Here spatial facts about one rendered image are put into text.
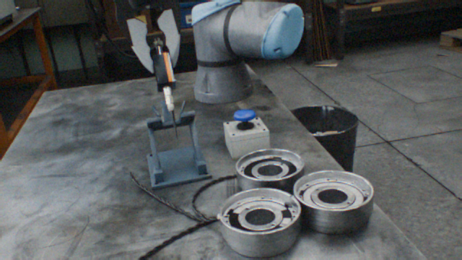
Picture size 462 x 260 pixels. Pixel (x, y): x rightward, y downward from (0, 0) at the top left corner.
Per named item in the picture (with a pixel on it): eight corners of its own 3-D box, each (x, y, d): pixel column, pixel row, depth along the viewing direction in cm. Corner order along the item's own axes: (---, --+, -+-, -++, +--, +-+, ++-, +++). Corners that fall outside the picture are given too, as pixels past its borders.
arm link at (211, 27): (215, 48, 120) (210, -6, 115) (258, 51, 113) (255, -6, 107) (185, 60, 112) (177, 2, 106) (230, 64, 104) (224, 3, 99)
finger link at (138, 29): (151, 66, 78) (141, 10, 74) (156, 74, 73) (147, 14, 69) (132, 68, 77) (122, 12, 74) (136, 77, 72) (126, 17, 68)
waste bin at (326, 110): (370, 219, 195) (373, 127, 179) (294, 234, 191) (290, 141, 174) (338, 182, 227) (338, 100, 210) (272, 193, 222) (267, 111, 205)
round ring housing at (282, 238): (310, 219, 63) (309, 193, 61) (289, 269, 54) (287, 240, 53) (239, 208, 67) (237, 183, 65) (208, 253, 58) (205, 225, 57)
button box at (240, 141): (271, 153, 82) (269, 128, 81) (232, 159, 82) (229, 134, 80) (260, 136, 90) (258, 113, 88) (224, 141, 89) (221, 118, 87)
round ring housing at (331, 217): (375, 198, 66) (375, 172, 65) (370, 242, 57) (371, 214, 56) (302, 191, 70) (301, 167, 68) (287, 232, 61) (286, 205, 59)
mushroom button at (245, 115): (259, 139, 83) (257, 113, 81) (237, 142, 82) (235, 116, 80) (254, 131, 86) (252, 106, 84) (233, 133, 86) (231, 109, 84)
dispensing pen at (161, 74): (167, 137, 68) (147, 34, 72) (167, 142, 72) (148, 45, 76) (182, 134, 69) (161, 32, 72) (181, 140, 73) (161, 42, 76)
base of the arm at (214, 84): (191, 89, 122) (186, 53, 118) (246, 81, 124) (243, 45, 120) (198, 107, 108) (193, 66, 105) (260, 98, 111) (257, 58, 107)
